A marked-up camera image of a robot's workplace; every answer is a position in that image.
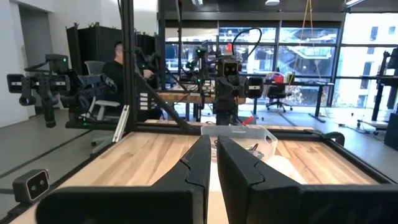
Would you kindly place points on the background wooden table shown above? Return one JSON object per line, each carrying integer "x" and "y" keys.
{"x": 177, "y": 97}

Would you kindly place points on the grey office chair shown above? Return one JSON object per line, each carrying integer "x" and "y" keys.
{"x": 107, "y": 104}

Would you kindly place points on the black office chair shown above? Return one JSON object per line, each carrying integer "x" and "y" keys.
{"x": 276, "y": 91}

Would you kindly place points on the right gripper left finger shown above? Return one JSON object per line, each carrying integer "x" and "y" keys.
{"x": 200, "y": 168}

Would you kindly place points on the black cabinet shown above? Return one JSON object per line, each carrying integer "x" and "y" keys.
{"x": 391, "y": 130}

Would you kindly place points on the small black table-level camera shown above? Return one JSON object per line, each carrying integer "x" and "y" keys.
{"x": 32, "y": 186}

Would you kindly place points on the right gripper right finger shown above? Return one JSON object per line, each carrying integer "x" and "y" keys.
{"x": 239, "y": 177}

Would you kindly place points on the clear plastic bin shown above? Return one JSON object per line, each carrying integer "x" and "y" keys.
{"x": 242, "y": 133}

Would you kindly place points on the white plastic bin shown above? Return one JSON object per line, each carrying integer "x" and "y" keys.
{"x": 286, "y": 169}

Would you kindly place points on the background robot with green light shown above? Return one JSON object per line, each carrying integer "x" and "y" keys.
{"x": 200, "y": 56}

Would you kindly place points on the ceiling light fixture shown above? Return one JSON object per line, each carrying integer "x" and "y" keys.
{"x": 353, "y": 2}
{"x": 272, "y": 2}

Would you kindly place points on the black aluminium table frame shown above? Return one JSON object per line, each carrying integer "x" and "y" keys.
{"x": 129, "y": 62}

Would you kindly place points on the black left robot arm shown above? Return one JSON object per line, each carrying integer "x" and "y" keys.
{"x": 224, "y": 113}

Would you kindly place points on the black standing desk frame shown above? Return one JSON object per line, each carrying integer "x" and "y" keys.
{"x": 377, "y": 93}

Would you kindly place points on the person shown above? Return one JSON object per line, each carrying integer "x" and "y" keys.
{"x": 113, "y": 73}

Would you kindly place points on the silver aluminium bar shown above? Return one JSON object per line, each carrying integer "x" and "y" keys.
{"x": 122, "y": 123}

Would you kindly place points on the background black robot arm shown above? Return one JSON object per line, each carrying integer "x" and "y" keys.
{"x": 46, "y": 87}

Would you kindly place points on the background black desk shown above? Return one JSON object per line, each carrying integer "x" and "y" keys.
{"x": 304, "y": 83}

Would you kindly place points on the black partition screen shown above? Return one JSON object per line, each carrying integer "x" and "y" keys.
{"x": 93, "y": 43}

